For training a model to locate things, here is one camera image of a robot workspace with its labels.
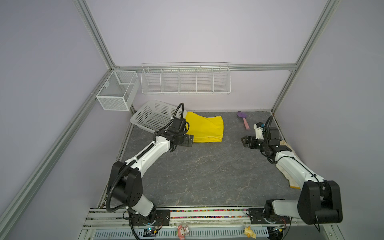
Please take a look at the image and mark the yellow duck figure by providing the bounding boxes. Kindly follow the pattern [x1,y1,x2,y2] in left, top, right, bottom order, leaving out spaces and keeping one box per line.
[244,227,257,239]

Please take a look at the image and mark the aluminium frame profile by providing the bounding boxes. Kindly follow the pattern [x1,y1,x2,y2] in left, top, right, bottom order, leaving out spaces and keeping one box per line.
[1,1,340,240]

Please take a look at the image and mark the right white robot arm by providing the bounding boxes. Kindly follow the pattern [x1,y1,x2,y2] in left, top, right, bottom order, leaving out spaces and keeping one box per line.
[241,117,343,228]

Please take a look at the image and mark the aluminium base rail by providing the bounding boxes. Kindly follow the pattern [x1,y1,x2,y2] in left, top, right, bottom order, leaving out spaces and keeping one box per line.
[78,206,327,240]

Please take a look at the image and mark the beige leather work glove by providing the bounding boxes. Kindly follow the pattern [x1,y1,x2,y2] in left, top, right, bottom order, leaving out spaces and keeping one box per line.
[280,140,294,152]

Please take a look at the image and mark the white cotton work glove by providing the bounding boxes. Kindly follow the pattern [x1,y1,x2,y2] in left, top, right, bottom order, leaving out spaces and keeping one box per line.
[276,151,303,189]

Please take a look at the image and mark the small white mesh wall basket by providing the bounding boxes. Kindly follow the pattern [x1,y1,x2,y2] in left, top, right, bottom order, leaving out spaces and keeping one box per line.
[97,71,140,111]

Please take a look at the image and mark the purple pink toy spoon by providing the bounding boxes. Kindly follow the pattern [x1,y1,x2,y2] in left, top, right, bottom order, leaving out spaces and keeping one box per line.
[237,111,250,130]

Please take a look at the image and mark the yellow trousers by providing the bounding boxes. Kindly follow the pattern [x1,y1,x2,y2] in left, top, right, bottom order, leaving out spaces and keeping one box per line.
[186,112,224,143]

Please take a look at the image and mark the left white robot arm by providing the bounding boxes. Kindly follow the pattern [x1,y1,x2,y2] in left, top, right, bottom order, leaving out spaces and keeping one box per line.
[105,103,194,224]

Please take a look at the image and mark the long white wire shelf basket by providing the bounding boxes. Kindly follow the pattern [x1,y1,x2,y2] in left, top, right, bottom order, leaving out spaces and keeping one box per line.
[141,62,232,95]

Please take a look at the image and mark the white plastic laundry basket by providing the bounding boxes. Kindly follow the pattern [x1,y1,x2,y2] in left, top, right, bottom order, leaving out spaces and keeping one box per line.
[130,100,187,134]

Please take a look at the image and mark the pink plush figure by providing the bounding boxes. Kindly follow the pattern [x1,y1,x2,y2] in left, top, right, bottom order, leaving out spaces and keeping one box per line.
[178,225,190,240]

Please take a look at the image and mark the green circuit board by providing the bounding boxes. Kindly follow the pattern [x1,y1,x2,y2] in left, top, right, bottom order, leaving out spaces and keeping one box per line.
[143,228,158,237]

